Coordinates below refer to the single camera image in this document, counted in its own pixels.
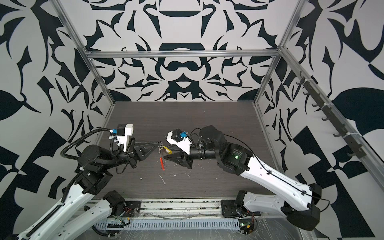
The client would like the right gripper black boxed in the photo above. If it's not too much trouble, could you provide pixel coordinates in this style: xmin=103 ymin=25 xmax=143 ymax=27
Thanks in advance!
xmin=165 ymin=140 xmax=224 ymax=169

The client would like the yellow capped key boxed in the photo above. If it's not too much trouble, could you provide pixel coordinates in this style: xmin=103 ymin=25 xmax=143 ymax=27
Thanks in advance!
xmin=163 ymin=146 xmax=173 ymax=154

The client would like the red capped key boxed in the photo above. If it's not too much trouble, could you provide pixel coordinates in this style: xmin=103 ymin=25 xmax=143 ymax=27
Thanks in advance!
xmin=160 ymin=157 xmax=165 ymax=171

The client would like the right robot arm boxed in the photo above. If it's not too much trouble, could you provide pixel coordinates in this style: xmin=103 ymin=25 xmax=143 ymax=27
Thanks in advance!
xmin=165 ymin=126 xmax=322 ymax=231

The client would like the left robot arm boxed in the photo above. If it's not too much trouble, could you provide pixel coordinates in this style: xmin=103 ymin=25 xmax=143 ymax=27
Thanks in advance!
xmin=7 ymin=139 xmax=160 ymax=240

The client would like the small green circuit board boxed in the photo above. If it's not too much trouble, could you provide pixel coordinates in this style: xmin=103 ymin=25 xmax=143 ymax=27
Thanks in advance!
xmin=239 ymin=218 xmax=258 ymax=235

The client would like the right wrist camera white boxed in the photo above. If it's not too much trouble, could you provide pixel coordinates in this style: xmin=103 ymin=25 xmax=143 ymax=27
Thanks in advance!
xmin=167 ymin=129 xmax=192 ymax=155

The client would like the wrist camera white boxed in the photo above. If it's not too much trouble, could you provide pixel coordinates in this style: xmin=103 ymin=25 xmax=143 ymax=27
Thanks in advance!
xmin=109 ymin=124 xmax=134 ymax=152
xmin=167 ymin=129 xmax=192 ymax=155

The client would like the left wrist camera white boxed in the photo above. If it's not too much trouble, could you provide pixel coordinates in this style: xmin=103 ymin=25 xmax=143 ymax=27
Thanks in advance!
xmin=109 ymin=124 xmax=134 ymax=152

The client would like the aluminium front rail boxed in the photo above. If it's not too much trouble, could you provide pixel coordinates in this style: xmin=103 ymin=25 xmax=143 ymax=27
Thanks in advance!
xmin=89 ymin=197 xmax=308 ymax=222

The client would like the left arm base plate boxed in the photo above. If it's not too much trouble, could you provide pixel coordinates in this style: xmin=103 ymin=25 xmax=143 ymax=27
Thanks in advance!
xmin=118 ymin=201 xmax=142 ymax=218

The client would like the white slotted cable duct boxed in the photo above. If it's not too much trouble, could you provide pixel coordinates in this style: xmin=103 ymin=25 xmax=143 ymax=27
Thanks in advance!
xmin=95 ymin=219 xmax=240 ymax=231

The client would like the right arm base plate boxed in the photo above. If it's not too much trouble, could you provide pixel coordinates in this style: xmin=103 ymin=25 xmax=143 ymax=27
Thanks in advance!
xmin=221 ymin=200 xmax=262 ymax=218

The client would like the left black corrugated cable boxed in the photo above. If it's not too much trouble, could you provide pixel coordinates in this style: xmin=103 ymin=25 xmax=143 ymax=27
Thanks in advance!
xmin=59 ymin=128 xmax=113 ymax=161

